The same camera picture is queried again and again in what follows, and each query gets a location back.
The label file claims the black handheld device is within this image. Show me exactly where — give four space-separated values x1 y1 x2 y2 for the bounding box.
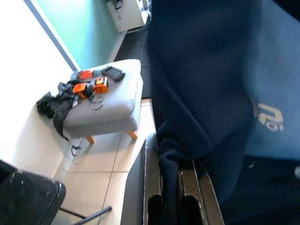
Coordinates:
101 66 126 83

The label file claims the navy garment with logo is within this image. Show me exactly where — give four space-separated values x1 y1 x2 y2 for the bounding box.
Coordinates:
147 0 300 225

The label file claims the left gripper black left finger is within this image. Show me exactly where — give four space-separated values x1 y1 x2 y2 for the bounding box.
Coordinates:
120 133 165 225

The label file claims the black strap bag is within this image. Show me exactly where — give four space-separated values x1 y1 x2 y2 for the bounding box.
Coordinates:
36 82 82 142

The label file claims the orange black tool part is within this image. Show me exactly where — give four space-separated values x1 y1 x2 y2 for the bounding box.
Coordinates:
72 82 89 100

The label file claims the black metal rod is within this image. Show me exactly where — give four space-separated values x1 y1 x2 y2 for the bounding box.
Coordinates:
59 205 113 225

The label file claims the orange black tool battery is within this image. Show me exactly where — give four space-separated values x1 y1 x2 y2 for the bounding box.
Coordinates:
93 76 109 95

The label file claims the grey padded footstool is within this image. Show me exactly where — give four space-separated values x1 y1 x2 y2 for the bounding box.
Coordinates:
62 58 144 145

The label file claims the flat orange case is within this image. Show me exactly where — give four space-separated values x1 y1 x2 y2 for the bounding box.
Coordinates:
76 69 95 81

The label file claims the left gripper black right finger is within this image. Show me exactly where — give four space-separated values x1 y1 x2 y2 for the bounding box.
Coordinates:
179 159 225 225

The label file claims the white cabinet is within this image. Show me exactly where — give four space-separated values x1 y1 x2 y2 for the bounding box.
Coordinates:
106 0 151 33

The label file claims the black foam floor mat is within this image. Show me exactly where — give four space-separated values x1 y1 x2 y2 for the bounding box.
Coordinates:
114 22 157 99

